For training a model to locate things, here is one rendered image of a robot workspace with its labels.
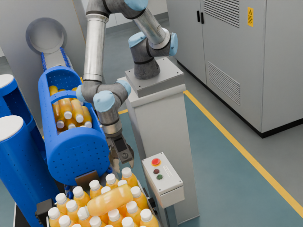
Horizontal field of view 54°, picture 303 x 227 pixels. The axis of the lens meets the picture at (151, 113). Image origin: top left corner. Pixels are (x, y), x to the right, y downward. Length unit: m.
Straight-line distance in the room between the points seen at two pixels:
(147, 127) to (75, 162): 0.52
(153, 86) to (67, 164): 0.60
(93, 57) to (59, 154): 0.44
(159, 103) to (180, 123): 0.21
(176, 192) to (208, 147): 1.81
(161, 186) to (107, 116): 0.33
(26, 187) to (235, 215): 1.48
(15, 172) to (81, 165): 0.72
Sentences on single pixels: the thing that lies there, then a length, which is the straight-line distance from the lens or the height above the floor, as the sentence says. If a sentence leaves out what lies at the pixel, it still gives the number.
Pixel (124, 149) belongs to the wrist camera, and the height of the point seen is 1.24.
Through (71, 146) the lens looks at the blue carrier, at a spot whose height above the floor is 1.18.
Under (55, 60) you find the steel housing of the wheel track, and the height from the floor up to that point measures 0.93.
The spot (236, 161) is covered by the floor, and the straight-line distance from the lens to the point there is 2.83.
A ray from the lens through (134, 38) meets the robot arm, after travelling 1.61.
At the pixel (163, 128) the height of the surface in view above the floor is 0.90.
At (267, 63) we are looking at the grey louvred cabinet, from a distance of 2.64.
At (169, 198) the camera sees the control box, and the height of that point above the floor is 1.04.
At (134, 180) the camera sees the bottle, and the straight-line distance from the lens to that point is 1.30.
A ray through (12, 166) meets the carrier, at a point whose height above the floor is 0.84.
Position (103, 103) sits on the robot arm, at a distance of 1.06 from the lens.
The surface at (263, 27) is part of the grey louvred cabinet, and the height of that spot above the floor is 1.10.
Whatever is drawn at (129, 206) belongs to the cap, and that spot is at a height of 1.09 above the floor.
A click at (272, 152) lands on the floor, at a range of 2.94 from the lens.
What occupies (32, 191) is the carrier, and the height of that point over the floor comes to 0.60.
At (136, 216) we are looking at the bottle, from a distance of 1.16.
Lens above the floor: 1.95
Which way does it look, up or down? 33 degrees down
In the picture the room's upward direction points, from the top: 12 degrees counter-clockwise
